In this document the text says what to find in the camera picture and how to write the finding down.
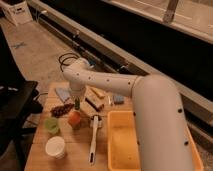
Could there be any white paper cup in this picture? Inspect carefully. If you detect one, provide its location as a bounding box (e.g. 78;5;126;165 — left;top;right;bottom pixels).
45;136;66;159

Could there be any green cup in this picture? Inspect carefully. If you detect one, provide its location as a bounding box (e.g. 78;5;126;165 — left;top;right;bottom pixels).
44;117;59;134

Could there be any orange peach fruit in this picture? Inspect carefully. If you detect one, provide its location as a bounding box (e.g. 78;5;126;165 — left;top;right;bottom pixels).
68;111;81;130

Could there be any brown wooden block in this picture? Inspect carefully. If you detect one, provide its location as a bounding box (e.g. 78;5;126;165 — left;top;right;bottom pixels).
85;97;104;111

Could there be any black cable coil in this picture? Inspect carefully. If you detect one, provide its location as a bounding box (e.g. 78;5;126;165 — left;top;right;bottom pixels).
58;52;81;73

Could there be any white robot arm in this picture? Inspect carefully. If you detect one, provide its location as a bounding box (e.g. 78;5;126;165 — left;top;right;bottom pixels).
63;58;195;171

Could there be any white cardboard box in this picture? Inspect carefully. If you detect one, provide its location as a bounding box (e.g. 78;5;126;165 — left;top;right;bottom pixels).
0;0;33;26

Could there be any black chair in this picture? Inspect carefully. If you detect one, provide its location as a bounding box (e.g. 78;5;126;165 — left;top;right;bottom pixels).
0;27;43;171

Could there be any blue power device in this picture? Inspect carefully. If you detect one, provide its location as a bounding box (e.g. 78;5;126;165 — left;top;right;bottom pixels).
86;60;94;67

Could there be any yellow plastic bin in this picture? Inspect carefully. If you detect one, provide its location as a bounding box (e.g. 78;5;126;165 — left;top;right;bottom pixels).
107;111;204;171

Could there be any blue cloth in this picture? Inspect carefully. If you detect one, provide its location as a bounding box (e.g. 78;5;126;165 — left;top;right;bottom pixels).
55;88;70;103

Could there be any yellow block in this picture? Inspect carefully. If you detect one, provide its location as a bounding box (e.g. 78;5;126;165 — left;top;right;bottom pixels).
90;87;105;99

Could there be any green pepper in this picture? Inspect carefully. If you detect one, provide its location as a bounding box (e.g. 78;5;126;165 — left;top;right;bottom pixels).
74;98;81;110

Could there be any bunch of dark grapes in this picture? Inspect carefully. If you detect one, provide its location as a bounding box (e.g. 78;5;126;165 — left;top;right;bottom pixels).
50;103;73;118

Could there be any silver fork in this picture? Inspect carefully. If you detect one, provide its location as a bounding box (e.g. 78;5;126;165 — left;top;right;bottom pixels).
107;96;112;106

